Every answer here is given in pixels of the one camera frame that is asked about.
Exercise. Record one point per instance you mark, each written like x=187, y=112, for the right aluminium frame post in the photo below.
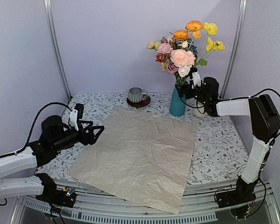
x=234, y=50

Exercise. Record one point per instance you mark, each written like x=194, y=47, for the yellow poppy stem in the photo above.
x=211, y=46

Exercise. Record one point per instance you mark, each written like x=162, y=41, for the aluminium frame post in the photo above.
x=234, y=50
x=55, y=47

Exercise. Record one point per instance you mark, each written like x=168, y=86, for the orange poppy stem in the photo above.
x=186, y=37

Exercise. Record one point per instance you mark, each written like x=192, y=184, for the large pink peony stem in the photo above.
x=165, y=48

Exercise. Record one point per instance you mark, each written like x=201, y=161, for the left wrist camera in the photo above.
x=75, y=115

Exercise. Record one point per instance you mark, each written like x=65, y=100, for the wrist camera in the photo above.
x=75, y=115
x=194, y=77

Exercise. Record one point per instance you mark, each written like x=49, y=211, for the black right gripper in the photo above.
x=188, y=87

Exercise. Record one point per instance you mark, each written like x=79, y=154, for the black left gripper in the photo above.
x=93, y=139

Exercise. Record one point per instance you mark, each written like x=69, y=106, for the white and mauve rose stem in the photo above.
x=181, y=73

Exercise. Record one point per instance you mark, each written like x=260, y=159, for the pink rose stem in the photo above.
x=167, y=39

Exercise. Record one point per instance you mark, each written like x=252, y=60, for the aluminium table front rail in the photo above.
x=198, y=206

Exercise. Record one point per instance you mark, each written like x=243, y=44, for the teal vase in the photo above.
x=177, y=107

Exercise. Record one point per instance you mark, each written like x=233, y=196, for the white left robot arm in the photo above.
x=41, y=185

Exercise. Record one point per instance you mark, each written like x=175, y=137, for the cream wrapping paper sheet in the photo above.
x=140, y=157

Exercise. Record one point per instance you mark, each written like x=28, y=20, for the cream mug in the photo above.
x=200, y=111

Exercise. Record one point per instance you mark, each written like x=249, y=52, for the left aluminium frame post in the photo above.
x=55, y=47

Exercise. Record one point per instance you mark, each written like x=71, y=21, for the striped cup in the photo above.
x=136, y=95

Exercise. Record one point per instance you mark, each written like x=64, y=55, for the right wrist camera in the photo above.
x=194, y=77

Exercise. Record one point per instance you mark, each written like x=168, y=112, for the yellow rose stem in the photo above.
x=154, y=45

